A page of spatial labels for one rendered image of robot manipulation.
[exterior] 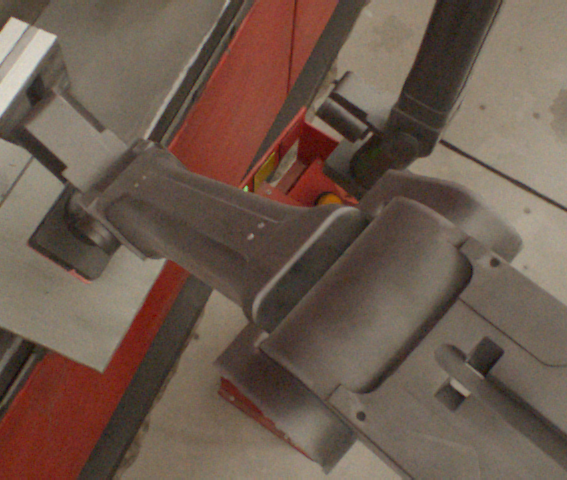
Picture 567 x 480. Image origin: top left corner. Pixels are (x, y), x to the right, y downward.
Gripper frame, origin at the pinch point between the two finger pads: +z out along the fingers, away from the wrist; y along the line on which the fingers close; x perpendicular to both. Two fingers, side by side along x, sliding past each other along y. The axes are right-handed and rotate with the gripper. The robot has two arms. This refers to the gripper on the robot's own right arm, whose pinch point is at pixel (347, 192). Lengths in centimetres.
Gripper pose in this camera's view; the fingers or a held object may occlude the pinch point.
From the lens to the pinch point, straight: 122.4
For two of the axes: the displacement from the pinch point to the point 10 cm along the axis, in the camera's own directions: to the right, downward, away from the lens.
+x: -5.6, 7.4, -3.7
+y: -7.8, -6.2, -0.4
